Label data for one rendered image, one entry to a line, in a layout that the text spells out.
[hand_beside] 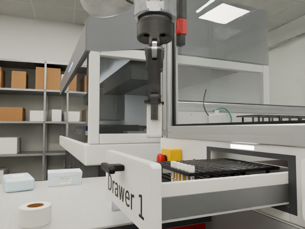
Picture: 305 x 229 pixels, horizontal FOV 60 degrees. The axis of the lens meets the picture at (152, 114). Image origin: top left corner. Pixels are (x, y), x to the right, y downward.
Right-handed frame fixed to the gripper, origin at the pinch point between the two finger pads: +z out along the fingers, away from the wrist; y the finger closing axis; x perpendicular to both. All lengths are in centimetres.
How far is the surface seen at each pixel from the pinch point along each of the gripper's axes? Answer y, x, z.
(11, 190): -38, -50, 23
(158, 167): 13.8, 1.0, 7.4
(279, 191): 1.6, 24.1, 13.4
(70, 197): -31.6, -27.3, 23.9
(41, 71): -334, -177, -83
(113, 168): 5.6, -7.1, 8.9
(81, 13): -353, -124, -180
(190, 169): 4.6, 6.7, 9.1
